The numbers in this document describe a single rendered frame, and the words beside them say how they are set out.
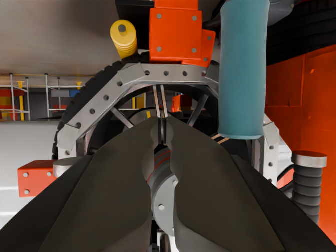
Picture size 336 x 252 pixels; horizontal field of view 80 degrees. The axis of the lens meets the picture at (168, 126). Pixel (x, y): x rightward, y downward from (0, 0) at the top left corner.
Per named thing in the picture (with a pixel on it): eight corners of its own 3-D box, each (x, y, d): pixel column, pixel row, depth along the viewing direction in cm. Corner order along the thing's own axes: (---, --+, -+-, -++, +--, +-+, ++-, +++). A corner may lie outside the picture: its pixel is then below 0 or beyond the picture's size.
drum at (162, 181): (146, 144, 55) (146, 194, 56) (148, 168, 34) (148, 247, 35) (197, 143, 56) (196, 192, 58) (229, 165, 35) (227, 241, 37)
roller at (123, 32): (122, 51, 72) (122, 68, 72) (107, 13, 43) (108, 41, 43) (138, 51, 73) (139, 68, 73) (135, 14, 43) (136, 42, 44)
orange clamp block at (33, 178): (70, 158, 54) (34, 159, 52) (58, 167, 46) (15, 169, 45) (71, 184, 54) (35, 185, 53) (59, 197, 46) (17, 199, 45)
